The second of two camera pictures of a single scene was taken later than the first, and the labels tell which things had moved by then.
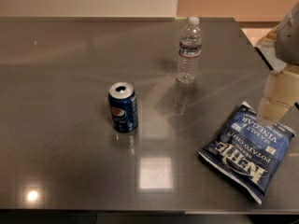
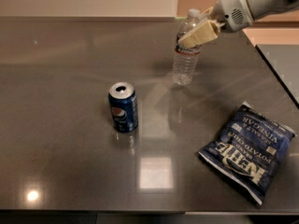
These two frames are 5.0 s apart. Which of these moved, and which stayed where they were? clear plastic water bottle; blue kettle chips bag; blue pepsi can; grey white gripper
Moved: grey white gripper; clear plastic water bottle
Stayed: blue pepsi can; blue kettle chips bag
